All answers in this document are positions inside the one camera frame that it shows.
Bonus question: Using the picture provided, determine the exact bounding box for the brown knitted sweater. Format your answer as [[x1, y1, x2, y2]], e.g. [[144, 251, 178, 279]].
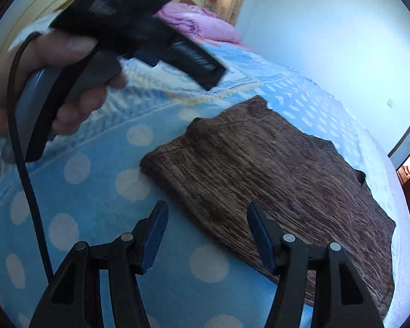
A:
[[140, 96, 396, 316]]

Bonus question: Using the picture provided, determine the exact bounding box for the person left hand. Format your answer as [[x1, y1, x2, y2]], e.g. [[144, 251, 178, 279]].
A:
[[0, 32, 127, 151]]

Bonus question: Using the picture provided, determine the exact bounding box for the folded pink quilt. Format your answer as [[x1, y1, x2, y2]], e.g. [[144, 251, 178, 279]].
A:
[[154, 2, 241, 44]]

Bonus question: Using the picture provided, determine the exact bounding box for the blue patterned bed sheet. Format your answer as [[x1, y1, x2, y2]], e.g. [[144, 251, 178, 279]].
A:
[[0, 13, 410, 328]]

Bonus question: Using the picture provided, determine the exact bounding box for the black cable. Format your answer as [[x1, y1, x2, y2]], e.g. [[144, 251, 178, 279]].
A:
[[5, 31, 55, 286]]

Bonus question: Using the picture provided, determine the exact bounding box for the white wall switch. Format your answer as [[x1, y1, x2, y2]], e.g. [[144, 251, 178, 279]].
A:
[[386, 98, 393, 108]]

